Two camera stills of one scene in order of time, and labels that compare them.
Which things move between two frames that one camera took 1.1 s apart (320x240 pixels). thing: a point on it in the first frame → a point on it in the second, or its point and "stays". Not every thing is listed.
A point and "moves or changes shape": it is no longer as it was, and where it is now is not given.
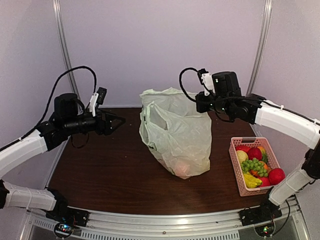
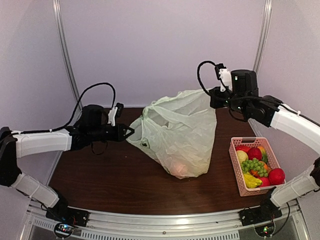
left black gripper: (105, 129) → (119, 136)
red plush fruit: (276, 175) stays
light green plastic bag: (179, 137) moves or changes shape
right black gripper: (201, 107) → (216, 103)
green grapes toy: (254, 164) stays
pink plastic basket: (271, 159) stays
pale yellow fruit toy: (242, 156) stays
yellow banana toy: (251, 181) stays
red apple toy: (254, 152) stays
